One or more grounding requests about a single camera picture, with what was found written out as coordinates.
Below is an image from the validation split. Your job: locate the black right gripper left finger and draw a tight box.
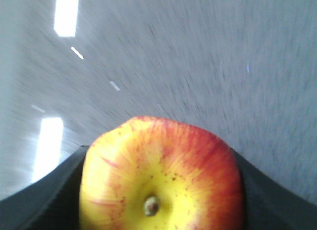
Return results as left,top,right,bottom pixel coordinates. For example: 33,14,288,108
0,145,88,230

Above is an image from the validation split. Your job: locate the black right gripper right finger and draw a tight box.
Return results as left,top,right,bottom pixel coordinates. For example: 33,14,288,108
231,149,317,230

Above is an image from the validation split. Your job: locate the red yellow apple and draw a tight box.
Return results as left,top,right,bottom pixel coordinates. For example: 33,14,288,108
79,116,245,230

